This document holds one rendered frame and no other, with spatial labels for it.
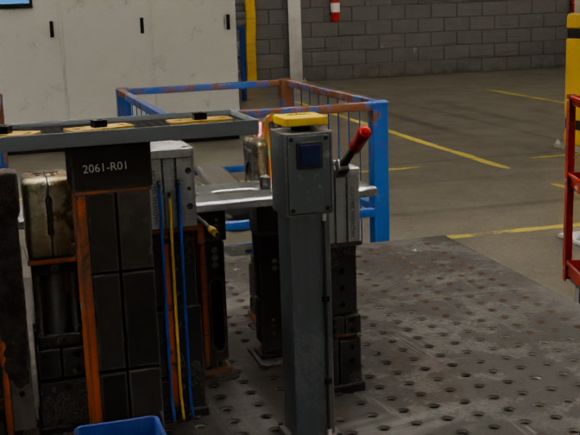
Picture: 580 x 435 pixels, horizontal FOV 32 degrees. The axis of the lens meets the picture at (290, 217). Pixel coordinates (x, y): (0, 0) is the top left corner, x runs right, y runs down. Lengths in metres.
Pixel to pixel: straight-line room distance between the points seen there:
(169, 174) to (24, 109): 8.01
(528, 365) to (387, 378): 0.24
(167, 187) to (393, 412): 0.48
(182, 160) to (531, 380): 0.67
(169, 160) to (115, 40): 8.04
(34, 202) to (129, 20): 8.07
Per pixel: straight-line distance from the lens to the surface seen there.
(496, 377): 1.71
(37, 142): 1.25
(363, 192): 1.69
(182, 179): 1.47
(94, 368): 1.35
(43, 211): 1.47
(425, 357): 1.79
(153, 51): 9.55
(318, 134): 1.35
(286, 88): 4.68
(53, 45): 9.44
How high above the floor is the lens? 1.32
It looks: 12 degrees down
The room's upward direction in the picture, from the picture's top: 2 degrees counter-clockwise
